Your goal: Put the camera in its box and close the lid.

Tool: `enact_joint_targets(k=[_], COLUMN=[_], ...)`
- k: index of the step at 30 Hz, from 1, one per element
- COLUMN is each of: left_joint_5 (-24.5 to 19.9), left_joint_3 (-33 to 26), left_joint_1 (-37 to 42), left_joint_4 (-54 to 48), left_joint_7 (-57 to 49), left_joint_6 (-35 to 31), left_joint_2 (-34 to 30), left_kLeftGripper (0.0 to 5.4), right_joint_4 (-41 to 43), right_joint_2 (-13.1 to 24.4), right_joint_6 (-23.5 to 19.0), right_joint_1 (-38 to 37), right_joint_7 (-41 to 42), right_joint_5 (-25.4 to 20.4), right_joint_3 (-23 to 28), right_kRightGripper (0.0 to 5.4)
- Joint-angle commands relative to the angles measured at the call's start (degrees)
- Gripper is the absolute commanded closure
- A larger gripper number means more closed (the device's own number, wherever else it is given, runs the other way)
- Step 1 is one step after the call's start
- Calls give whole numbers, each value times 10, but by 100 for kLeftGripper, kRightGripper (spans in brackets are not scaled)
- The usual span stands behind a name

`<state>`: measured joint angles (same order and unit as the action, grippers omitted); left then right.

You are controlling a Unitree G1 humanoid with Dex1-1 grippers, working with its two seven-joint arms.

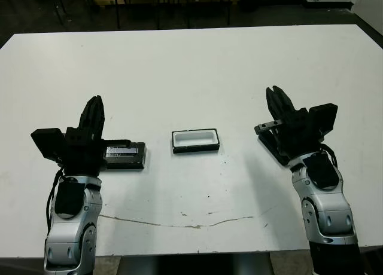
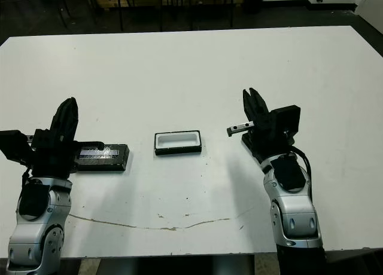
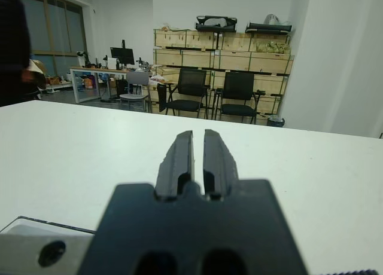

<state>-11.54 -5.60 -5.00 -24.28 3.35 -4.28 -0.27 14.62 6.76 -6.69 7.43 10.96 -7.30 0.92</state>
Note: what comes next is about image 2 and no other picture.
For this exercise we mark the black box base white inlay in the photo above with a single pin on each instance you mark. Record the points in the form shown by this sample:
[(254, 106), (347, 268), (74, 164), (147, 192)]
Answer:
[(178, 152)]

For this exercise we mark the dark waste bin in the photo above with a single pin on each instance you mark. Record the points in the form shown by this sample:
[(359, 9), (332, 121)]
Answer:
[(254, 1)]

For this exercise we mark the grey black robot lower body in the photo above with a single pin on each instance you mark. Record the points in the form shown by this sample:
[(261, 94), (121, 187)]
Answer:
[(185, 266)]

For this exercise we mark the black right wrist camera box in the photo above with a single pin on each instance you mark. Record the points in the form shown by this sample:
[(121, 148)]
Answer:
[(288, 119)]

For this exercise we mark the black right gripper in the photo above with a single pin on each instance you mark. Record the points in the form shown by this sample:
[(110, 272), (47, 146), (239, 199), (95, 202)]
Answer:
[(269, 140)]

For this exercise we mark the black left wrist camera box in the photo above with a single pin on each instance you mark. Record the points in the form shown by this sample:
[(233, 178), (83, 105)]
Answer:
[(13, 146)]

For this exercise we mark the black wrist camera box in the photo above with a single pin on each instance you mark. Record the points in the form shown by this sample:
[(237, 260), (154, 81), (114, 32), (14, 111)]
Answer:
[(288, 119), (13, 146)]

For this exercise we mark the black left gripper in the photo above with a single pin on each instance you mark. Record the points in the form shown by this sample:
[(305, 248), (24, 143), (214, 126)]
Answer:
[(54, 158)]

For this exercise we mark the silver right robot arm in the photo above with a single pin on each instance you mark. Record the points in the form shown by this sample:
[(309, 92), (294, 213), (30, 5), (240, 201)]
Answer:
[(296, 215)]

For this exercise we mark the black box lid with label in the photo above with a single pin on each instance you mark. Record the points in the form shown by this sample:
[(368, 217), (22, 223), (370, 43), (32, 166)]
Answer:
[(113, 161)]

